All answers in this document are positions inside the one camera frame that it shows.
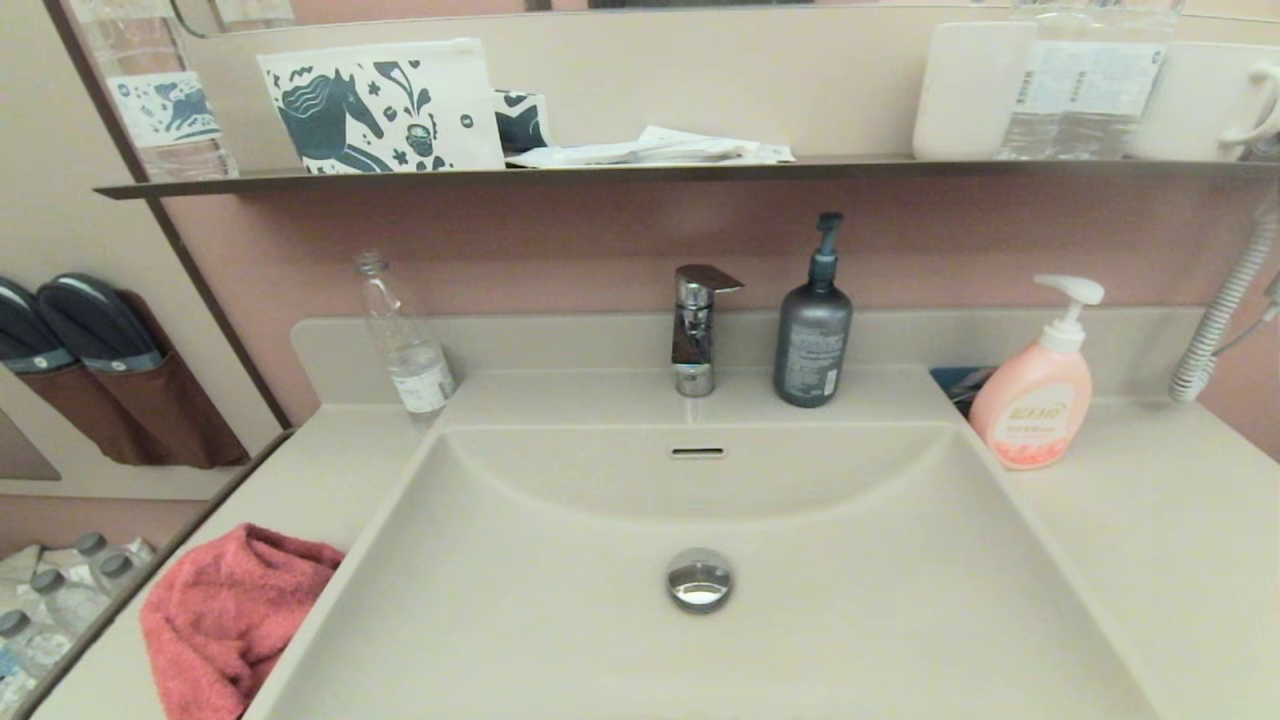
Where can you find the chrome lever faucet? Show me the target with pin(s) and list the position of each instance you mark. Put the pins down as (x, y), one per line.
(692, 330)

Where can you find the pink fluffy cleaning cloth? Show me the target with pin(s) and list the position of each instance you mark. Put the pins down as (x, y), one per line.
(225, 620)

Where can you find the chrome sink drain stopper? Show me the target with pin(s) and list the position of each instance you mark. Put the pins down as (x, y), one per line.
(699, 580)

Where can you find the beige wash basin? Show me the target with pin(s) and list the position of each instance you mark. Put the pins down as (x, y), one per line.
(820, 620)

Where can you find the grey pump bottle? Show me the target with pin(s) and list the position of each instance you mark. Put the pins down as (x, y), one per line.
(812, 350)

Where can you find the white paper packets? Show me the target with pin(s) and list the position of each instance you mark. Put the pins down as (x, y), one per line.
(650, 150)

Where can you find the clear plastic water bottle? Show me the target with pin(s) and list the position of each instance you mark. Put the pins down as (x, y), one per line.
(415, 365)

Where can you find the small dark print pouch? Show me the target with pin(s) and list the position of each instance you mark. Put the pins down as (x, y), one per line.
(522, 125)

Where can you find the dark blue flat packet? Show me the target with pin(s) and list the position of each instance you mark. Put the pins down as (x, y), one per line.
(955, 385)

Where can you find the white horse print pouch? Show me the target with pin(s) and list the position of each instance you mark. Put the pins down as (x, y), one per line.
(380, 110)

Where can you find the pink soap pump bottle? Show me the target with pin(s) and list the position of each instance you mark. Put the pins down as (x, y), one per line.
(1030, 400)

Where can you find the brown fabric slipper holder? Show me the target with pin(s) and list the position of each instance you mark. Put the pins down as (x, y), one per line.
(170, 420)

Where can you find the labelled water bottle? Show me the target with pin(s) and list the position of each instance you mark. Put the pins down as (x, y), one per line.
(1125, 95)
(1050, 95)

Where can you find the dark grey slipper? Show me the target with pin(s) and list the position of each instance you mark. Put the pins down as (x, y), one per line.
(25, 335)
(100, 325)

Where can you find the grey capped water bottle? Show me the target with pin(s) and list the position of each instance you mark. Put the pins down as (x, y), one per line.
(120, 568)
(25, 645)
(91, 545)
(60, 600)

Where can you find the brown wall shelf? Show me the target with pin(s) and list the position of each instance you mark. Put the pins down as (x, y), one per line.
(600, 175)

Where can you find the wall mirror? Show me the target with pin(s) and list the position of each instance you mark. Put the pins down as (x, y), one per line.
(700, 4)

